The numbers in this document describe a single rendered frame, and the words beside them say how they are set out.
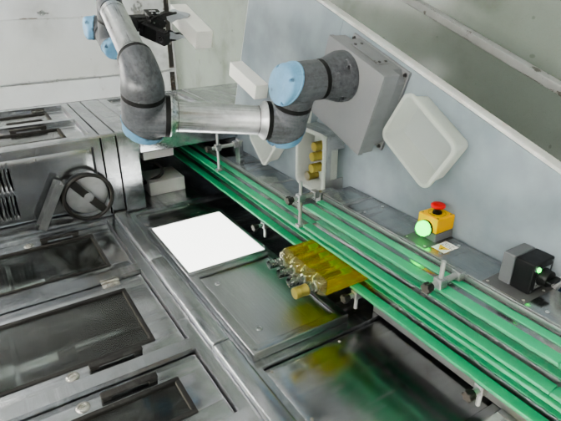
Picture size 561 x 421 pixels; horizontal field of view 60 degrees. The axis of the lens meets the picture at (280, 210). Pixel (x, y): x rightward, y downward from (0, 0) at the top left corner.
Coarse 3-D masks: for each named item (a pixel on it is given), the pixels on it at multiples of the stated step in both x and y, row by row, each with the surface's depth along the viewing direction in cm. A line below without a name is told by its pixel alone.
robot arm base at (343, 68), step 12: (324, 60) 139; (336, 60) 139; (348, 60) 140; (336, 72) 138; (348, 72) 140; (336, 84) 139; (348, 84) 140; (324, 96) 141; (336, 96) 143; (348, 96) 144
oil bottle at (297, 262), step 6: (306, 252) 156; (312, 252) 156; (318, 252) 156; (324, 252) 156; (330, 252) 156; (294, 258) 153; (300, 258) 153; (306, 258) 153; (312, 258) 153; (318, 258) 153; (294, 264) 151; (300, 264) 150; (294, 270) 151; (300, 270) 150
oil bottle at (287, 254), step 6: (312, 240) 163; (294, 246) 159; (300, 246) 159; (306, 246) 159; (312, 246) 159; (318, 246) 159; (282, 252) 156; (288, 252) 156; (294, 252) 155; (300, 252) 156; (288, 258) 154; (288, 264) 155
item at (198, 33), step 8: (176, 8) 179; (184, 8) 180; (192, 16) 177; (176, 24) 181; (184, 24) 174; (192, 24) 171; (200, 24) 172; (184, 32) 176; (192, 32) 170; (200, 32) 168; (208, 32) 169; (192, 40) 172; (200, 40) 170; (208, 40) 172
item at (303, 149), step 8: (304, 136) 179; (312, 136) 181; (320, 136) 166; (304, 144) 181; (296, 152) 181; (304, 152) 182; (296, 160) 182; (304, 160) 184; (320, 160) 182; (296, 168) 184; (304, 168) 185; (296, 176) 185; (304, 176) 186; (320, 176) 184; (304, 184) 182; (312, 184) 181; (320, 184) 181
